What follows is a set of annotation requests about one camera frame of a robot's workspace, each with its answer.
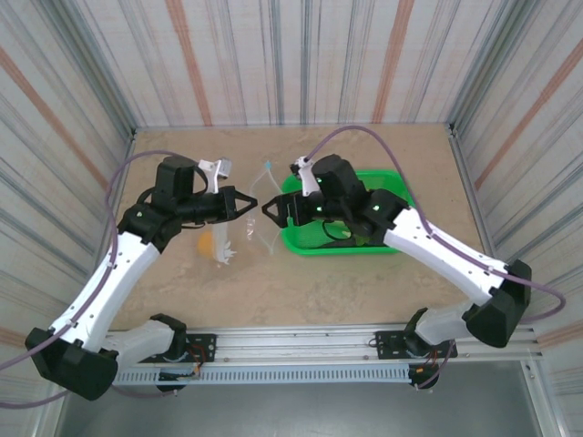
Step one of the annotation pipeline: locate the black round base connector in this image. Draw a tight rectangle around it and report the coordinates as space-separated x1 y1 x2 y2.
156 371 188 393
408 363 441 391

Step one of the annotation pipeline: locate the clear zip-top bag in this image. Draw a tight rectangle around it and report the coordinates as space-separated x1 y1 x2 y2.
198 159 280 269

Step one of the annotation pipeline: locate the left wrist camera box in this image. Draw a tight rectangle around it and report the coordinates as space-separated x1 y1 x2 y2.
199 158 232 195

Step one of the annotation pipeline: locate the green plastic mesh basket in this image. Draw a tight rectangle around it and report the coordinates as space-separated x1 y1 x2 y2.
280 169 416 259

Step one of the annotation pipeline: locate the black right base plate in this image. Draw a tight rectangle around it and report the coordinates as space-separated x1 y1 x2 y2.
373 330 458 361

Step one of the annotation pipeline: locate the dark eggplant with green stem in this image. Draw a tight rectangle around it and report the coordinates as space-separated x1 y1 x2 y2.
354 234 388 249

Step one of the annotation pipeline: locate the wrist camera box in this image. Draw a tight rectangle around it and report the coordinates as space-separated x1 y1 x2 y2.
199 158 232 195
291 156 322 199

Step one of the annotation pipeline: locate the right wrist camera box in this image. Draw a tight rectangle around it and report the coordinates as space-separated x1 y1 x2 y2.
291 156 322 199

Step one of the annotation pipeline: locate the aluminium mounting rail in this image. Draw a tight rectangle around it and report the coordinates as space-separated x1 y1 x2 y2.
104 323 546 365

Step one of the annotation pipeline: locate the grey slotted cable duct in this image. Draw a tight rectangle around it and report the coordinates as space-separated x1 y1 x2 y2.
113 366 411 387

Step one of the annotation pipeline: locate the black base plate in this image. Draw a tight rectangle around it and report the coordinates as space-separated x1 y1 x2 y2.
136 333 218 364
373 330 458 361

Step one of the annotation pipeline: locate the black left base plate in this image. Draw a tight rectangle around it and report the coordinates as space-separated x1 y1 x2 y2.
136 333 218 364

